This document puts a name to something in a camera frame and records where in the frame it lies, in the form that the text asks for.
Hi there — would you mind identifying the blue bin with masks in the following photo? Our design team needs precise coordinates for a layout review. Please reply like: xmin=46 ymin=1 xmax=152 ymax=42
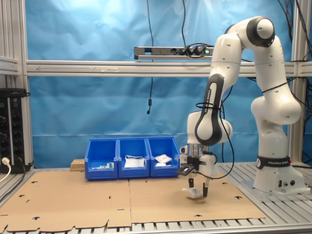
xmin=117 ymin=137 xmax=150 ymax=179

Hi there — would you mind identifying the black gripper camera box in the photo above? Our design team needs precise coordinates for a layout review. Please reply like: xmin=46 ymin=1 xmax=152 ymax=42
xmin=175 ymin=157 xmax=203 ymax=176

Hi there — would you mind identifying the white plug with cable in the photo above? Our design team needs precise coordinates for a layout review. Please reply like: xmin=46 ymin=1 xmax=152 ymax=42
xmin=0 ymin=157 xmax=12 ymax=184

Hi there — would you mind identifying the brown cardboard sheet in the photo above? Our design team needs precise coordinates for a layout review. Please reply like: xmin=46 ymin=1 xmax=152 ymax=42
xmin=128 ymin=164 xmax=268 ymax=224
xmin=0 ymin=170 xmax=133 ymax=233

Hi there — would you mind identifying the chipboard plank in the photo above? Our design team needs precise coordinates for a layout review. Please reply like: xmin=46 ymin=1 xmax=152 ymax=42
xmin=70 ymin=158 xmax=87 ymax=173

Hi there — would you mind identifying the blue bin with syringe packets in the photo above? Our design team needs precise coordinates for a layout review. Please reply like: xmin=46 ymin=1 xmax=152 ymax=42
xmin=84 ymin=138 xmax=119 ymax=181

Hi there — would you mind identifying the hanging black cable with ferrite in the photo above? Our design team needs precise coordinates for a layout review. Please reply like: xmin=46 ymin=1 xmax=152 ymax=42
xmin=146 ymin=0 xmax=155 ymax=115

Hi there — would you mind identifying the white printed compress packet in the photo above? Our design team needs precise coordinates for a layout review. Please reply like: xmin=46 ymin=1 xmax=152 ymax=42
xmin=154 ymin=154 xmax=173 ymax=164

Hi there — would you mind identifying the silver power strip on rail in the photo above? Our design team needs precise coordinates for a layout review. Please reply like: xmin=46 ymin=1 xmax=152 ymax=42
xmin=133 ymin=45 xmax=215 ymax=61

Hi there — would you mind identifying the surgical face mask stack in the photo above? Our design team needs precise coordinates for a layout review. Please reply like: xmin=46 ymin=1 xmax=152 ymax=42
xmin=124 ymin=155 xmax=147 ymax=169

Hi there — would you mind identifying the horizontal aluminium beam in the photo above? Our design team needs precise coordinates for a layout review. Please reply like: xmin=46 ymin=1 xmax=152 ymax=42
xmin=24 ymin=59 xmax=299 ymax=78

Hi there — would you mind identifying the black plug with cable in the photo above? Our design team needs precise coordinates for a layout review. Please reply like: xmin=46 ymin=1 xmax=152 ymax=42
xmin=16 ymin=157 xmax=28 ymax=187

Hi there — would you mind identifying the black camera cable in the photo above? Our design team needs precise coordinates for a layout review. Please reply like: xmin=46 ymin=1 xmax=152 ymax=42
xmin=195 ymin=101 xmax=236 ymax=181

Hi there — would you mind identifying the blue bin with gauze packets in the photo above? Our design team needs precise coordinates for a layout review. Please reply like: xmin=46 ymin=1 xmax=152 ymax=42
xmin=146 ymin=136 xmax=182 ymax=178

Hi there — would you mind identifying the black socket rack box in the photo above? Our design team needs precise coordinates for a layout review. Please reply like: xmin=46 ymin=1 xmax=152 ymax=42
xmin=0 ymin=88 xmax=31 ymax=175

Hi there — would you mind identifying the white printed gauze packet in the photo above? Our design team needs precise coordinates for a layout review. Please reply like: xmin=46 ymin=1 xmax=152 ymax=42
xmin=182 ymin=187 xmax=205 ymax=200

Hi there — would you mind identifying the hanging black power cable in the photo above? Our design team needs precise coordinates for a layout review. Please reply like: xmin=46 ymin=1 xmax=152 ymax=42
xmin=178 ymin=0 xmax=188 ymax=56

